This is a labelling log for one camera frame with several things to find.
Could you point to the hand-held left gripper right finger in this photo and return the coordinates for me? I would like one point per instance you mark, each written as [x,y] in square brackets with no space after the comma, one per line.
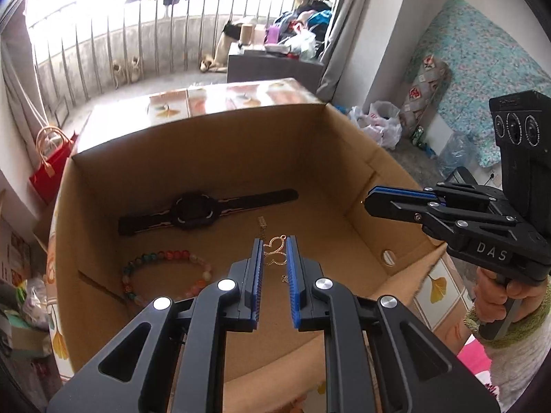
[294,284]

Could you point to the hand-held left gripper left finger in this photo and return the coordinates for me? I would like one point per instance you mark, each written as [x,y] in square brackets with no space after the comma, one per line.
[257,275]

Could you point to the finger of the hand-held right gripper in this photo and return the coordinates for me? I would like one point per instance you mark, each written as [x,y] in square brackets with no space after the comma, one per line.
[409,211]
[400,192]

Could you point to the gold clover pendant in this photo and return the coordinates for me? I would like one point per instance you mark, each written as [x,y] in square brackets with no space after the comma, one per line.
[275,249]

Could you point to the gold rectangular charm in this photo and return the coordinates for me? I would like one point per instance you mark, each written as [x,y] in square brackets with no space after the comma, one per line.
[262,223]

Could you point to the black wristwatch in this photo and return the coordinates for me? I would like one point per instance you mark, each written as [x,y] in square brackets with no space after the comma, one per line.
[191,211]

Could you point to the cardboard box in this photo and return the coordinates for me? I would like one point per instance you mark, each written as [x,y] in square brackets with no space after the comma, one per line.
[193,159]
[241,97]

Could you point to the person's right forearm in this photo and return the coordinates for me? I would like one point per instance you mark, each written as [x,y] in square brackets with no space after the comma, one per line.
[516,365]

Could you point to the person's right hand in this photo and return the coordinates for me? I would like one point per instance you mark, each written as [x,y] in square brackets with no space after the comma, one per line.
[484,297]

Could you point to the blue slipper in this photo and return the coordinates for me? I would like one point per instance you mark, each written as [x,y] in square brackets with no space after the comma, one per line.
[429,150]
[341,109]

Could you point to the green can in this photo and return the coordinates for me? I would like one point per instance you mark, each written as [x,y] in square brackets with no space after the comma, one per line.
[418,134]

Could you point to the clear plastic bag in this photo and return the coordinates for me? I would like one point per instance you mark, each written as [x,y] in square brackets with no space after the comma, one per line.
[456,152]

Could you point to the white red-printed plastic bag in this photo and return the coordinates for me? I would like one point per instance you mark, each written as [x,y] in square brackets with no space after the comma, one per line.
[379,124]

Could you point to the patchwork pillow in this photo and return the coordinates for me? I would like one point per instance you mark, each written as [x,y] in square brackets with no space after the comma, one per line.
[424,90]

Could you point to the teal floral quilt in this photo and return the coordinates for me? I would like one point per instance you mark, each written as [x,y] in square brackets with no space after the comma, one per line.
[482,51]

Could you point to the pink patterned cloth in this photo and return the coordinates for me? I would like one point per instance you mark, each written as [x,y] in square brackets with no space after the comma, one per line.
[473,365]

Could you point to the grey curtain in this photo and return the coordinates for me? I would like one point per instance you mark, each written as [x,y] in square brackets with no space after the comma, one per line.
[344,30]
[17,51]

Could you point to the translucent white plastic bag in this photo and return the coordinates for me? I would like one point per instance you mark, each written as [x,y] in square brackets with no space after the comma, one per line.
[301,43]

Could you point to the grey cabinet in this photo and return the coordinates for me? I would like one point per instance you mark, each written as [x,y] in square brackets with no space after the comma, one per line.
[267,69]

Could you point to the flat white box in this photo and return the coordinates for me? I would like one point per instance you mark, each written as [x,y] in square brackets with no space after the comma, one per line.
[277,48]

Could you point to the pile of clothes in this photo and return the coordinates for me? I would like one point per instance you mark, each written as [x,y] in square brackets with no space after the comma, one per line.
[305,13]

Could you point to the purple bottle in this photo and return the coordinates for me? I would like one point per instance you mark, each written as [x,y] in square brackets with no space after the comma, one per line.
[273,33]

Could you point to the beige slipper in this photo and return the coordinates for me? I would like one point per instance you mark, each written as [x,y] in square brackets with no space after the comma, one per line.
[205,62]
[220,69]

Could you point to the pink box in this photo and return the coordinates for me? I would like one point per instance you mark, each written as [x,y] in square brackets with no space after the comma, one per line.
[260,34]

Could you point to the bag of colourful packets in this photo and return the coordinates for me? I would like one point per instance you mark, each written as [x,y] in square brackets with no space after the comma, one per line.
[34,305]

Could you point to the beige tote bag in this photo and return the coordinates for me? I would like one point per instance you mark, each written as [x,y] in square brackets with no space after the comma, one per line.
[223,49]

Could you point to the small black object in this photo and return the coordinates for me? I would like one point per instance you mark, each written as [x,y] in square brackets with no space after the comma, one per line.
[232,32]

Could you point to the red gift bag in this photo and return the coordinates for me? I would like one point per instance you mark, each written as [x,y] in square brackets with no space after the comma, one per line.
[49,172]

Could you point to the beige shoe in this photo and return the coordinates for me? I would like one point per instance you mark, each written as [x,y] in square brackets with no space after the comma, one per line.
[117,71]
[134,69]

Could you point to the balcony railing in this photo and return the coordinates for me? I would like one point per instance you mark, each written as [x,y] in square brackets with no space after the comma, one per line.
[171,38]

